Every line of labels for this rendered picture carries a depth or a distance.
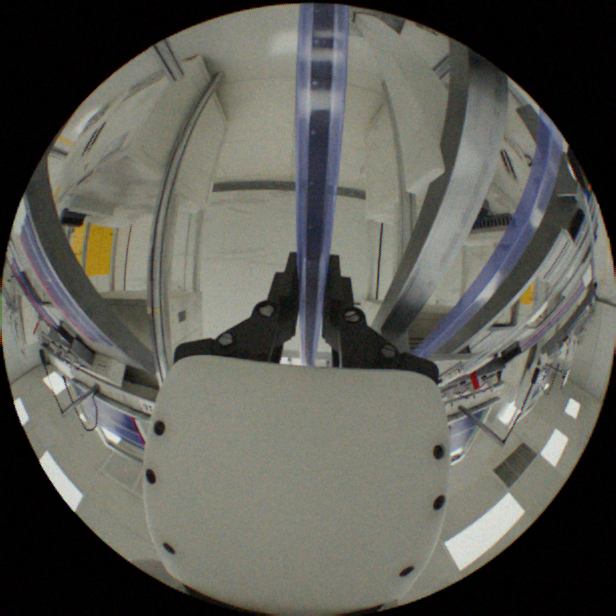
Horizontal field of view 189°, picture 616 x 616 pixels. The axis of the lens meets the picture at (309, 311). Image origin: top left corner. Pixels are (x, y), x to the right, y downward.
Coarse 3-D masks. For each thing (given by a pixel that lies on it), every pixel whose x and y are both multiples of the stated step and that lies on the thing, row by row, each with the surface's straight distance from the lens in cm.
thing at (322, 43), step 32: (320, 32) 8; (320, 64) 7; (320, 96) 7; (320, 128) 7; (320, 160) 7; (320, 192) 7; (320, 224) 8; (320, 256) 9; (320, 288) 10; (320, 320) 13
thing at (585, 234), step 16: (592, 192) 24; (592, 208) 23; (592, 224) 23; (576, 240) 23; (576, 256) 22; (560, 272) 23; (560, 288) 23; (544, 304) 23; (528, 320) 24; (512, 336) 26; (480, 352) 29; (464, 368) 32
